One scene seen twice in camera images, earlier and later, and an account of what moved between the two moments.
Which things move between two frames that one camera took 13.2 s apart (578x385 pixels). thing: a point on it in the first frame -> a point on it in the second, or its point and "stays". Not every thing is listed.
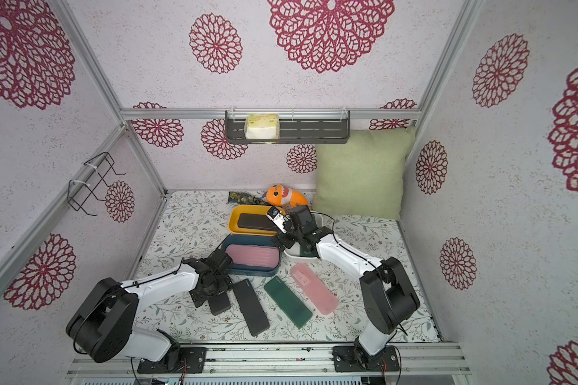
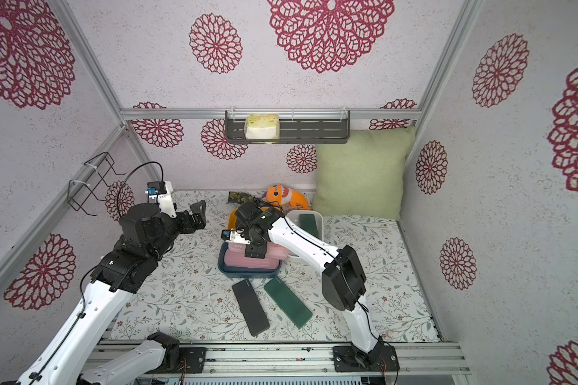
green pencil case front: [288, 301] stays
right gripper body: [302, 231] -> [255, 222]
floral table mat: [315, 296] stays
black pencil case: [250, 307] stays
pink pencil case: [319, 293] -> [274, 250]
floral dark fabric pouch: [244, 198] stays
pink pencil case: [254, 255] stays
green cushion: [362, 176] stays
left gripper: [225, 283] -> [198, 216]
